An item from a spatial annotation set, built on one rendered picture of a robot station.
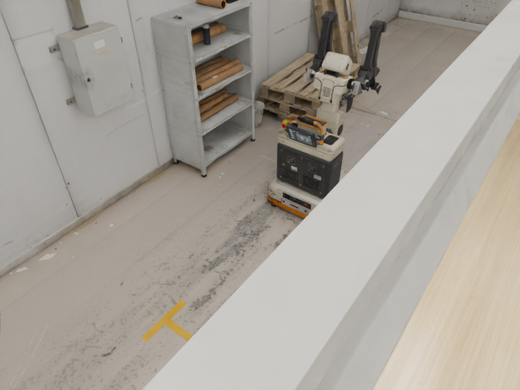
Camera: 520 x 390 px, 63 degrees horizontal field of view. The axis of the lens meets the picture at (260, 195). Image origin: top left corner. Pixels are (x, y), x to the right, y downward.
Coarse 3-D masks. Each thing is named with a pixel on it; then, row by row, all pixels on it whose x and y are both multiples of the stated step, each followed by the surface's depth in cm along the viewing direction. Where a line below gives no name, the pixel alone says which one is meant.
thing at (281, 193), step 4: (280, 192) 390; (284, 192) 386; (288, 192) 386; (280, 196) 392; (284, 196) 390; (288, 196) 386; (292, 196) 382; (296, 196) 381; (292, 200) 386; (296, 200) 383; (300, 200) 380; (304, 200) 376; (300, 204) 382; (304, 204) 378; (308, 204) 376; (312, 204) 373; (316, 204) 372; (308, 208) 379; (312, 208) 376
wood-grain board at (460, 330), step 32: (512, 128) 347; (512, 160) 312; (480, 192) 284; (512, 192) 284; (480, 224) 260; (512, 224) 259; (448, 256) 240; (480, 256) 240; (512, 256) 239; (448, 288) 223; (480, 288) 222; (512, 288) 222; (416, 320) 208; (448, 320) 207; (480, 320) 207; (512, 320) 207; (416, 352) 195; (448, 352) 194; (480, 352) 194; (512, 352) 194; (384, 384) 183; (416, 384) 183; (448, 384) 183; (480, 384) 183; (512, 384) 183
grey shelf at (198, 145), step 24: (240, 0) 409; (168, 24) 362; (192, 24) 355; (240, 24) 428; (168, 48) 378; (192, 48) 364; (216, 48) 393; (240, 48) 444; (168, 72) 395; (192, 72) 375; (240, 72) 439; (168, 96) 413; (192, 96) 397; (240, 96) 480; (168, 120) 434; (192, 120) 411; (216, 120) 438; (240, 120) 500; (192, 144) 431; (216, 144) 473
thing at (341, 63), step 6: (330, 54) 347; (336, 54) 345; (342, 54) 344; (324, 60) 349; (330, 60) 347; (336, 60) 344; (342, 60) 342; (348, 60) 342; (324, 66) 349; (330, 66) 346; (336, 66) 344; (342, 66) 341; (348, 66) 346; (342, 72) 343; (348, 72) 351
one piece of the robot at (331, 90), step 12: (324, 84) 352; (336, 84) 346; (348, 84) 348; (324, 96) 357; (336, 96) 354; (324, 108) 369; (336, 108) 366; (324, 120) 376; (336, 120) 369; (336, 132) 376
